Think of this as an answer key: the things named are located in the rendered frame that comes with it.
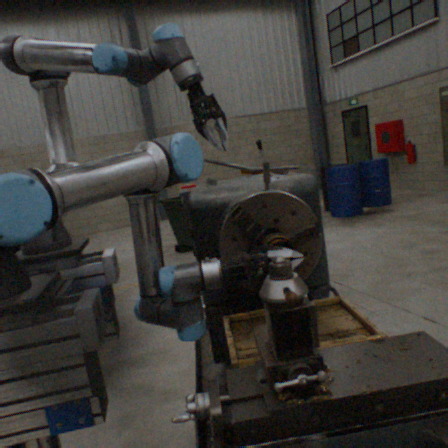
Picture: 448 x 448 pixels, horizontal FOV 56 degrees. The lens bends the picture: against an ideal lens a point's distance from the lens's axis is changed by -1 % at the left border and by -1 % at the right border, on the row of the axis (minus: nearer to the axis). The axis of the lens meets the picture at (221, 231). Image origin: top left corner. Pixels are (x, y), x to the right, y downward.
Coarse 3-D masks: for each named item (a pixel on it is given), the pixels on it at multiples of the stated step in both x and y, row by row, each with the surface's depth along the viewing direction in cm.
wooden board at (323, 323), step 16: (320, 304) 122; (336, 304) 123; (352, 304) 116; (224, 320) 119; (240, 320) 122; (256, 320) 120; (320, 320) 114; (336, 320) 112; (368, 320) 104; (240, 336) 111; (320, 336) 104; (336, 336) 102; (352, 336) 101; (384, 336) 95; (240, 352) 102; (256, 352) 101
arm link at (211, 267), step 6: (216, 258) 104; (204, 264) 102; (210, 264) 102; (216, 264) 102; (204, 270) 101; (210, 270) 101; (216, 270) 101; (204, 276) 101; (210, 276) 101; (216, 276) 101; (222, 276) 102; (210, 282) 102; (216, 282) 102; (222, 282) 103; (210, 288) 103; (216, 288) 104
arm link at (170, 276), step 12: (180, 264) 104; (192, 264) 103; (168, 276) 101; (180, 276) 101; (192, 276) 101; (168, 288) 101; (180, 288) 101; (192, 288) 102; (204, 288) 103; (180, 300) 102
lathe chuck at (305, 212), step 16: (256, 192) 126; (272, 192) 124; (256, 208) 125; (272, 208) 125; (288, 208) 125; (304, 208) 126; (224, 224) 125; (272, 224) 126; (288, 224) 126; (304, 224) 126; (224, 240) 126; (240, 240) 126; (320, 240) 128; (224, 256) 126; (304, 256) 128; (304, 272) 129
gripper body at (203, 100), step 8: (192, 80) 109; (200, 80) 113; (184, 88) 113; (192, 88) 112; (200, 88) 112; (192, 96) 110; (200, 96) 111; (208, 96) 110; (192, 104) 110; (200, 104) 112; (208, 104) 111; (216, 104) 112; (192, 112) 113; (200, 112) 112; (208, 112) 113; (216, 112) 111; (200, 120) 117; (208, 120) 118
